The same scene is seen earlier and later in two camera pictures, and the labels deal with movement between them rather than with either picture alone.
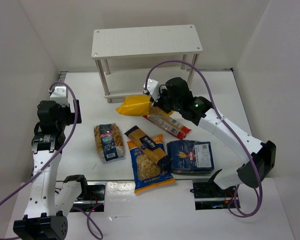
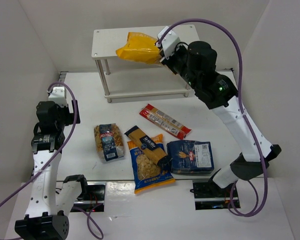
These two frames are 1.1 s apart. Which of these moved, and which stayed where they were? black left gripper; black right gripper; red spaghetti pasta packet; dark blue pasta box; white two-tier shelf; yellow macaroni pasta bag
Moved: yellow macaroni pasta bag; black right gripper
Stayed: red spaghetti pasta packet; white two-tier shelf; dark blue pasta box; black left gripper
